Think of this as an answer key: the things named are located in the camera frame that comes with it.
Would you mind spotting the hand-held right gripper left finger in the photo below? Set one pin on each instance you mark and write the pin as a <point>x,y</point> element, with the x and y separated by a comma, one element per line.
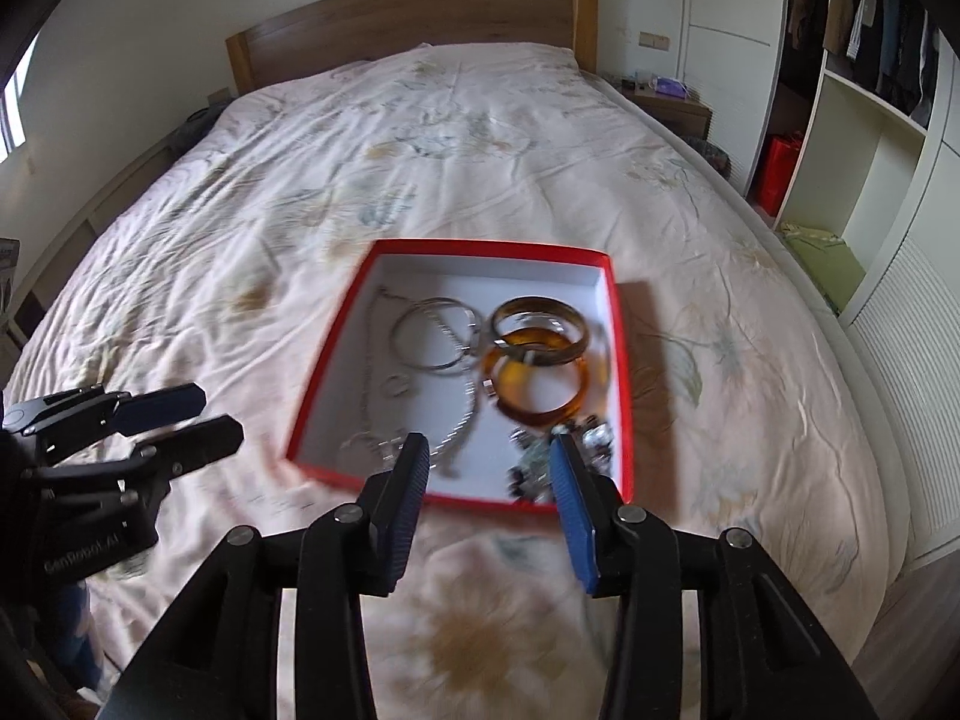
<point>409,510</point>

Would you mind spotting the wall switch plate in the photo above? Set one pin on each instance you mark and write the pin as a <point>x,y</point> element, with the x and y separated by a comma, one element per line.
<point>652,40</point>

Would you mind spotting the hanging clothes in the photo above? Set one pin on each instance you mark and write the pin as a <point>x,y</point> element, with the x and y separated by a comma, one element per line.
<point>885,37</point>

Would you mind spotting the amber bangle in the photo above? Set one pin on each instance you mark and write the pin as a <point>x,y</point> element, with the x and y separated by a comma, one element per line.
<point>574,390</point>

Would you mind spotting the wooden nightstand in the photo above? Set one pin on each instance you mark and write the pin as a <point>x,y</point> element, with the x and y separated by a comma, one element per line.
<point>675,116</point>

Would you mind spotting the patterned cushion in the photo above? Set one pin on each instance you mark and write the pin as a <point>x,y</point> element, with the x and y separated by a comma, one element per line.
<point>711,156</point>

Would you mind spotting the window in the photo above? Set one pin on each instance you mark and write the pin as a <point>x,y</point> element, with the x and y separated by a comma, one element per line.
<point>15,105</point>

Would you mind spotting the wooden bed headboard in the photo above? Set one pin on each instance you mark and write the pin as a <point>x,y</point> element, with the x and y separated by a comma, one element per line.
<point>412,22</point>

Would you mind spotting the green folded cloth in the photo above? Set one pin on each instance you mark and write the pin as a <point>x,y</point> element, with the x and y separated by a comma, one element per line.
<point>825,259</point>

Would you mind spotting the dark brown bangle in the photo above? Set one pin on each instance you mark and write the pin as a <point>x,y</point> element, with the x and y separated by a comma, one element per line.
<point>577,337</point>

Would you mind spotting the red bag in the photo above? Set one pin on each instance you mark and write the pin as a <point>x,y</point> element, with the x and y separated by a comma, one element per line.
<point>778,172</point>

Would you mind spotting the purple packet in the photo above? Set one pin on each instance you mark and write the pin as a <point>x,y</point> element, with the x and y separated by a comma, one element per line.
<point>670,87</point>

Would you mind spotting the floral bed blanket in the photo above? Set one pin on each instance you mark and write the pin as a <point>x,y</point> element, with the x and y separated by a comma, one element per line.
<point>300,202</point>

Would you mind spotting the red jewelry box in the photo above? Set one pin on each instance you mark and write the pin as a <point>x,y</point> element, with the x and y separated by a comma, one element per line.
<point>330,382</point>

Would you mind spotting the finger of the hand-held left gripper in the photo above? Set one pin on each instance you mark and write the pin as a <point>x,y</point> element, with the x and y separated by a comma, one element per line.
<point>161,405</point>
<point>195,442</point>

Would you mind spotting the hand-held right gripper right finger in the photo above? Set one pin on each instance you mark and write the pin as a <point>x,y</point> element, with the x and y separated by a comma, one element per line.
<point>574,517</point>

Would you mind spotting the silver bangle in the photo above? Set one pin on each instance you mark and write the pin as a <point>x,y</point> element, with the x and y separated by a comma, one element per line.
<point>397,341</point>

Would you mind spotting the person's left forearm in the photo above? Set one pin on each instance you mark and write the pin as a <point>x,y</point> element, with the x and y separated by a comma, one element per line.
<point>75,630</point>

